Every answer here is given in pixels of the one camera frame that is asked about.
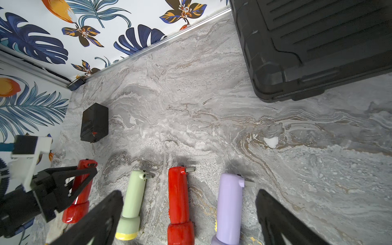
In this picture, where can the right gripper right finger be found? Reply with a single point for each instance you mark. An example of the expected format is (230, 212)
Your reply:
(279, 225)

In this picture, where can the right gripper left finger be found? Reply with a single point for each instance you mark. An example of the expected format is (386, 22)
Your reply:
(98, 227)

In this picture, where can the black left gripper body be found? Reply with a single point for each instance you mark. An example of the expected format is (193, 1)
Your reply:
(47, 196)

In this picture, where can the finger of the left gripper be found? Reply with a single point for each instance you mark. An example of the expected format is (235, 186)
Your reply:
(70, 171)
(66, 193)

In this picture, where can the red flashlight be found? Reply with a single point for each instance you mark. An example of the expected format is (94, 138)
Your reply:
(181, 229)
(80, 207)

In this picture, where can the green flashlight back row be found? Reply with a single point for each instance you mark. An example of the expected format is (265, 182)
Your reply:
(129, 222)

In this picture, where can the purple flashlight back right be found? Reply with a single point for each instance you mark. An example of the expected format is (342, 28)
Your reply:
(229, 209)

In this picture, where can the small black box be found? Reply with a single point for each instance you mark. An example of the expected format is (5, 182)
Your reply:
(95, 123)

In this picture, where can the black tape roll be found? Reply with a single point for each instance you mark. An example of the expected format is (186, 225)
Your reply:
(77, 83)

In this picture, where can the large black tool case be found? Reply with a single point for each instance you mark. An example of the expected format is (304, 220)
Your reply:
(298, 49)

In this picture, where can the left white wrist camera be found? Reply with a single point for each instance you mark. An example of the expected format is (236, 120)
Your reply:
(25, 154)

